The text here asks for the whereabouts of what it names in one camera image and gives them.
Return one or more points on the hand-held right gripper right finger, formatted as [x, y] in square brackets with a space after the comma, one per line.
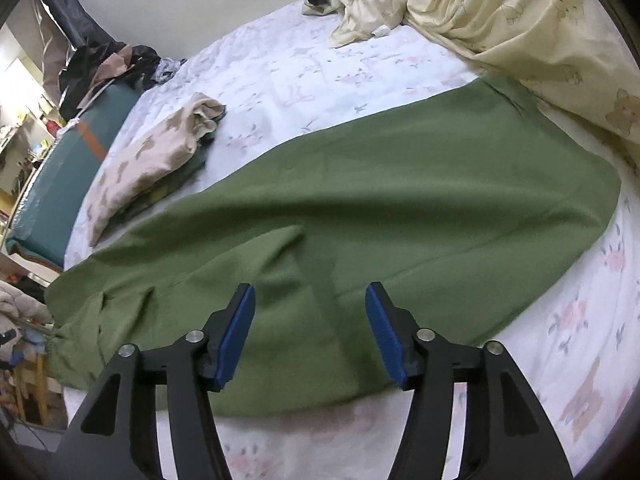
[385, 340]

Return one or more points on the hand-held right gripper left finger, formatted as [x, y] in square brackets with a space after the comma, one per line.
[235, 340]

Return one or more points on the green pants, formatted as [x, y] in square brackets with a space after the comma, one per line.
[375, 200]

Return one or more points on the folded beige printed garment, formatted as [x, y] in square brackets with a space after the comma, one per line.
[150, 160]

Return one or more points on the wooden stool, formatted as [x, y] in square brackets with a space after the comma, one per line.
[37, 385]

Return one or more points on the beige padded jacket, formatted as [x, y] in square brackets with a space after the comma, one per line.
[20, 305]

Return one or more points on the teal padded bed footboard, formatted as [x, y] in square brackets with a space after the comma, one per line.
[55, 185]

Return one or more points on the white floral bed sheet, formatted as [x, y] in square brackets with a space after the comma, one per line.
[300, 70]

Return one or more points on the pile of dark clothes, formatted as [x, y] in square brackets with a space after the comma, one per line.
[100, 67]

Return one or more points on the cream bear print comforter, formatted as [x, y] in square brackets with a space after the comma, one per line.
[525, 20]

